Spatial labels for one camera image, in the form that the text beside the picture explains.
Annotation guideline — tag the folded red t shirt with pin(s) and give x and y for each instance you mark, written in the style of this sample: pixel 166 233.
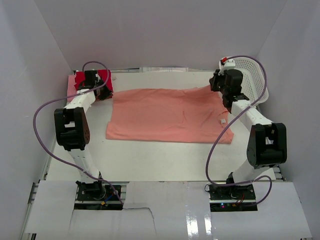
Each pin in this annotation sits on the folded red t shirt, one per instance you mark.
pixel 90 79

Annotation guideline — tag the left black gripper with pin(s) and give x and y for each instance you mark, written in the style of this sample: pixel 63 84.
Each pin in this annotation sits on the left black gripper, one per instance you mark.
pixel 105 92

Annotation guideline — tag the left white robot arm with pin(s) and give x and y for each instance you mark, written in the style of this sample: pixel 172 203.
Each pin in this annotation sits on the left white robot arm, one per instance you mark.
pixel 71 125

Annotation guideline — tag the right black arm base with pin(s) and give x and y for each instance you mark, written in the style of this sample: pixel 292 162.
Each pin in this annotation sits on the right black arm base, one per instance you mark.
pixel 231 199

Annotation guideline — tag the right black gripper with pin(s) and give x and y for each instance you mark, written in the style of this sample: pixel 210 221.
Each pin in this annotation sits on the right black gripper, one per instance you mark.
pixel 214 83

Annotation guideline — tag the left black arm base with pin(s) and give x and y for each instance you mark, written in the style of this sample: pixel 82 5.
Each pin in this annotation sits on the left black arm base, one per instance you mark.
pixel 99 196

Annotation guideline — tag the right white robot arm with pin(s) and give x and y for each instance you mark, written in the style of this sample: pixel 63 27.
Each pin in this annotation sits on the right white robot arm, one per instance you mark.
pixel 267 143

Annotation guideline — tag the salmon pink t shirt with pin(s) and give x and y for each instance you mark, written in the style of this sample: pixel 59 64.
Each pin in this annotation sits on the salmon pink t shirt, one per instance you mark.
pixel 194 115

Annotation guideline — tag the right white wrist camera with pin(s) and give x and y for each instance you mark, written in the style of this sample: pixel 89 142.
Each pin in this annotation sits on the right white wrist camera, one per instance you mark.
pixel 225 64

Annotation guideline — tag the folded light pink t shirt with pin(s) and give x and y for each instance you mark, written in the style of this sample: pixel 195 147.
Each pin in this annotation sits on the folded light pink t shirt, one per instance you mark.
pixel 71 89

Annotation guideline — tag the white plastic basket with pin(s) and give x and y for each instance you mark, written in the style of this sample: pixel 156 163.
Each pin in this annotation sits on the white plastic basket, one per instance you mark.
pixel 253 82

